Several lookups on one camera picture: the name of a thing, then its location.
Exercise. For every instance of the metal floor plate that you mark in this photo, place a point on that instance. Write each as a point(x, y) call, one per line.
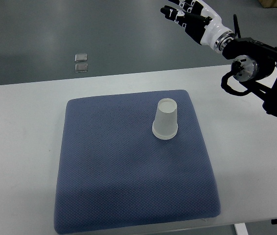
point(81, 67)
point(81, 57)

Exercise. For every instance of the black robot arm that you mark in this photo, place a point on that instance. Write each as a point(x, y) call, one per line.
point(253, 69)

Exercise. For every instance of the white paper cup on mat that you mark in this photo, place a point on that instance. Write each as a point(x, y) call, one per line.
point(161, 137)

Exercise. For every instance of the white paper cup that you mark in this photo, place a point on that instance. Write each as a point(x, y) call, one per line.
point(165, 121)
point(161, 137)

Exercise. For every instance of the blue textured cushion mat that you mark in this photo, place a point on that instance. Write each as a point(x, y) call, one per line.
point(113, 172)

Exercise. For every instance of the wooden box corner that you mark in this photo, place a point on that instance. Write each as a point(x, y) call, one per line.
point(268, 3)

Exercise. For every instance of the upper metal floor plate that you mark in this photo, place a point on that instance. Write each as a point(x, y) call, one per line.
point(81, 57)

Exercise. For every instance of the white table leg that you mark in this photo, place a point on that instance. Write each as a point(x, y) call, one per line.
point(241, 229)

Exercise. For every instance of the lower metal floor plate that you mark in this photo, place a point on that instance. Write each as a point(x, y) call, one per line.
point(81, 67)

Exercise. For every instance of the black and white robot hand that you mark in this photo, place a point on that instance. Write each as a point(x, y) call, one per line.
point(200, 22)

